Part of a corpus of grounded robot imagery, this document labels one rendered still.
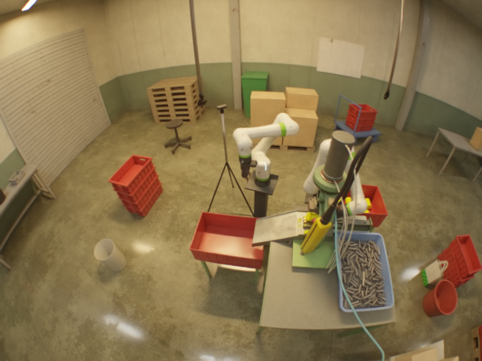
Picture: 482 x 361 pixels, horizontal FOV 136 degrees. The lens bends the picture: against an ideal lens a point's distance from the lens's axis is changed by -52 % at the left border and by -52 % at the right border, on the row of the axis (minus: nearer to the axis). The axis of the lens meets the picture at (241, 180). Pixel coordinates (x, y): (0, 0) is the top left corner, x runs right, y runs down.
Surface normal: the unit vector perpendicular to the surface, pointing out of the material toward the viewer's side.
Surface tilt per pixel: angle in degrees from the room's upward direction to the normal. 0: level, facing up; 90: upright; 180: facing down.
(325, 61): 90
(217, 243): 0
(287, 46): 90
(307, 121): 90
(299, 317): 0
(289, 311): 0
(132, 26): 90
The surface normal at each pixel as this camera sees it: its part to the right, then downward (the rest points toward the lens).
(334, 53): -0.18, 0.68
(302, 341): -0.04, -0.73
